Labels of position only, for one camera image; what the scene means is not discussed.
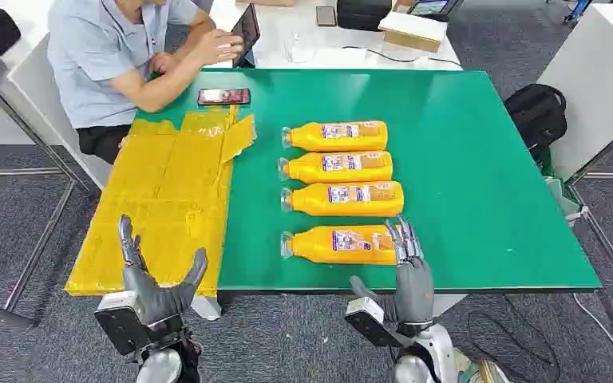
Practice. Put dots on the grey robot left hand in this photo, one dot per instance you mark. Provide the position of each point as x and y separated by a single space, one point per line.
156 298

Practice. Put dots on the person's left hand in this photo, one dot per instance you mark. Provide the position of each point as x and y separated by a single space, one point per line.
164 62

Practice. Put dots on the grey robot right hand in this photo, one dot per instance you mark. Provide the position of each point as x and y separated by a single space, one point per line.
415 296

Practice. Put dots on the person's right hand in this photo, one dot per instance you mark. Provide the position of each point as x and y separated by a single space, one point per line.
219 47

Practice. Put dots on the black tablet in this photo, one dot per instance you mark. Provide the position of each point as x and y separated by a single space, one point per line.
248 29

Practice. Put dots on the orange drink bottle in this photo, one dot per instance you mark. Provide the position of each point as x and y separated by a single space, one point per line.
338 167
317 246
349 200
338 136

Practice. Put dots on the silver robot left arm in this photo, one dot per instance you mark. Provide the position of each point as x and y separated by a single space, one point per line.
161 365

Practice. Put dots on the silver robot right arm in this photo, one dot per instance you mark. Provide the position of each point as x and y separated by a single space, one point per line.
433 349

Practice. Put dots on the white table leg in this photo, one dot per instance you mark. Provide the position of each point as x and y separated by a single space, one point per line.
448 304
207 307

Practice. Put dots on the dark red phone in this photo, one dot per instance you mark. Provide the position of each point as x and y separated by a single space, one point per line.
224 96

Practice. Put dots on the person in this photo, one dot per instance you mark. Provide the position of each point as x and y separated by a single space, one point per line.
95 63

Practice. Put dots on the clear plastic wrapper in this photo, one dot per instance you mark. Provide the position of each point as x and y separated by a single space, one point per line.
297 48

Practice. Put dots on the yellow sheet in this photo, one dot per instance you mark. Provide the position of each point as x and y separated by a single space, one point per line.
169 201

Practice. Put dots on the grey phone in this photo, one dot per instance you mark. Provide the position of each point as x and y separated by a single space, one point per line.
326 16

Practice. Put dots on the green table mat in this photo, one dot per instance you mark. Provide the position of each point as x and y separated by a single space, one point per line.
470 174

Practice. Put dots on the black bag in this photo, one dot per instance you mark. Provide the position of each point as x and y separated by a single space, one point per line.
363 14

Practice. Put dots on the cardboard box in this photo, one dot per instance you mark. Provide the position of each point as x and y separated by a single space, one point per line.
412 33

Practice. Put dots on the black backpack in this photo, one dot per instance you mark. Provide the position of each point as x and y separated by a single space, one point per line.
536 119

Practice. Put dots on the black screen device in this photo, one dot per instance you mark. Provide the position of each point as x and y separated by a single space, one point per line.
433 8

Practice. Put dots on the white side table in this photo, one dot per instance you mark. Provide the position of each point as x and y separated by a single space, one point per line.
597 95

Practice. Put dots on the blue chair leg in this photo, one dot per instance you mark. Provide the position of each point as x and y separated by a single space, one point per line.
577 10

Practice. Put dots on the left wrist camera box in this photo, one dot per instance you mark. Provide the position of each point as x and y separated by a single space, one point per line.
121 322

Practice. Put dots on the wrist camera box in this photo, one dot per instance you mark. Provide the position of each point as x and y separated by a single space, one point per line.
121 322
370 322

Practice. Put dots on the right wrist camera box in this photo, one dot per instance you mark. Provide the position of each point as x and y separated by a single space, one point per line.
370 322

